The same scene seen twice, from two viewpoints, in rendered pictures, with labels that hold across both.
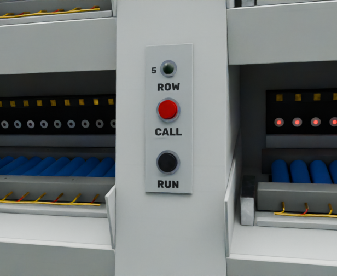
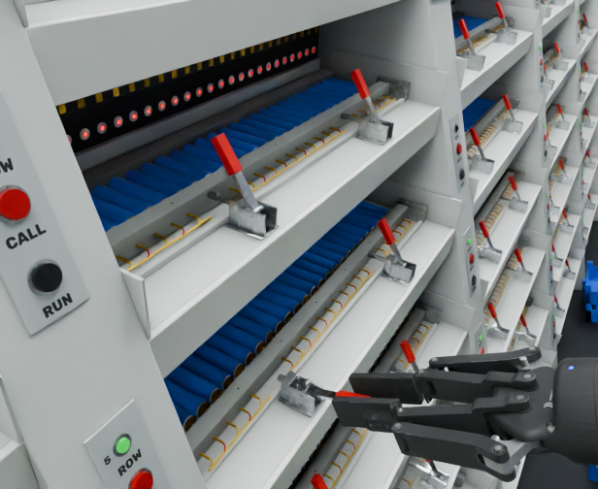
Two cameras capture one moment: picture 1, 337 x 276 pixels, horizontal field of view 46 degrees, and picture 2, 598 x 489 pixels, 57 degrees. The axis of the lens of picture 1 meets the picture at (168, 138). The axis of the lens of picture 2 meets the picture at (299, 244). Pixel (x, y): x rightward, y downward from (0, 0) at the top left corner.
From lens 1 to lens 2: 0.96 m
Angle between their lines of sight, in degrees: 69
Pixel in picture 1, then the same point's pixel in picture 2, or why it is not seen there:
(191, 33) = (455, 107)
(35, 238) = (435, 248)
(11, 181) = (378, 240)
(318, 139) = not seen: hidden behind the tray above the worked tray
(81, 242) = (446, 236)
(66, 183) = (394, 221)
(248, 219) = not seen: hidden behind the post
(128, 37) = (445, 116)
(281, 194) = not seen: hidden behind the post
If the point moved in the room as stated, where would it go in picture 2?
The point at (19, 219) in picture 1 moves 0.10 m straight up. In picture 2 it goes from (407, 252) to (397, 190)
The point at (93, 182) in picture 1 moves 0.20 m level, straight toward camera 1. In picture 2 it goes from (399, 212) to (532, 191)
